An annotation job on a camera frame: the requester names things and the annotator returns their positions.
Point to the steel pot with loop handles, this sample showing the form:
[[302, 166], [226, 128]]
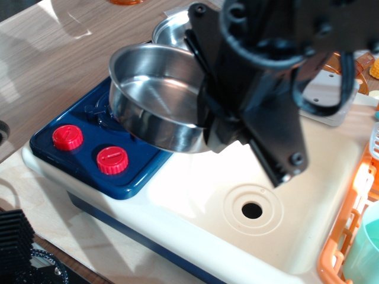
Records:
[[171, 31]]

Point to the mint green plastic cup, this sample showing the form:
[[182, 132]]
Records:
[[361, 264]]

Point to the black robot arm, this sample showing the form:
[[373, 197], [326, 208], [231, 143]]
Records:
[[317, 29]]

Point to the blue toy stove top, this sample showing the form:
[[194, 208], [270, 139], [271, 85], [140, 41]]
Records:
[[92, 118]]

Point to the black round object left edge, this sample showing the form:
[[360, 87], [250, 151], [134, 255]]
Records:
[[4, 132]]

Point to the red stove knob right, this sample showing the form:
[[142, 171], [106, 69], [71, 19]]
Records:
[[112, 160]]

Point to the yellow toy corn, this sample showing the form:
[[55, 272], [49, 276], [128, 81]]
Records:
[[374, 70]]

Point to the black ribbed block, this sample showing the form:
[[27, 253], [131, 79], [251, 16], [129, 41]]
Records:
[[16, 242]]

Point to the red stove knob left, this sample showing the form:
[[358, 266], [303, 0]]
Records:
[[67, 137]]

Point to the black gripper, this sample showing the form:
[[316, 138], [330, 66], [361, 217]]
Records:
[[246, 94]]

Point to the orange dish rack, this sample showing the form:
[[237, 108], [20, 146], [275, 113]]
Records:
[[362, 192]]

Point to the grey toy faucet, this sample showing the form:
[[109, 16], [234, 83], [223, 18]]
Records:
[[324, 91]]

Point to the orange transparent plastic cup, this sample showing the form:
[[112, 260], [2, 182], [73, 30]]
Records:
[[363, 62]]

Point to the cream toy kitchen sink unit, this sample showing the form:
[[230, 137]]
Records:
[[216, 215]]

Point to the orange object at top edge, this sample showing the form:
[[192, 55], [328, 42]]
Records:
[[126, 2]]

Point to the red stove knob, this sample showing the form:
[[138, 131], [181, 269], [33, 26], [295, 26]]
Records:
[[112, 160], [67, 137]]

